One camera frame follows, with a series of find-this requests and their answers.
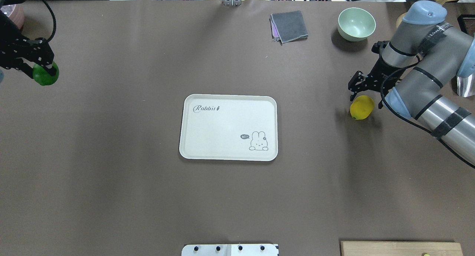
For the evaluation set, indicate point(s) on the wooden cutting board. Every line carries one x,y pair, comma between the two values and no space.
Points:
390,248

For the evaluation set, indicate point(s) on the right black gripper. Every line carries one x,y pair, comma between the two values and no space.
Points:
379,71

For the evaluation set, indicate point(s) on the yellow lemon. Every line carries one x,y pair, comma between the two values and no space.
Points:
362,107

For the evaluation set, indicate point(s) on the metal scoop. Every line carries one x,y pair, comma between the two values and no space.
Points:
465,83

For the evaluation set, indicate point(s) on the grey folded cloth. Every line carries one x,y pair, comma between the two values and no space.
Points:
288,27

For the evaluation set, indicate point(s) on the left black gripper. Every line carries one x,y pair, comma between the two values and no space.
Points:
14,45

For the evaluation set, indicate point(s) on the mint green bowl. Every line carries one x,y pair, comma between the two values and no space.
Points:
355,24

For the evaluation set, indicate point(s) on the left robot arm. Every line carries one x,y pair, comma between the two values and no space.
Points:
10,32

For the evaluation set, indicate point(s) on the pink bowl of ice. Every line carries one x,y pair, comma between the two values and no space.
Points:
15,13

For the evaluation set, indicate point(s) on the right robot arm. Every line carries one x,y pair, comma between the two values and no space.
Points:
424,54

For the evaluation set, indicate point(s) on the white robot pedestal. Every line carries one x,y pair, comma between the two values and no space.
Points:
247,249

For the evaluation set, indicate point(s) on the cream rabbit tray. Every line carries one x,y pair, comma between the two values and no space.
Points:
229,127

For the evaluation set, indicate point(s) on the green lime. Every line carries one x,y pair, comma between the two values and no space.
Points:
42,77

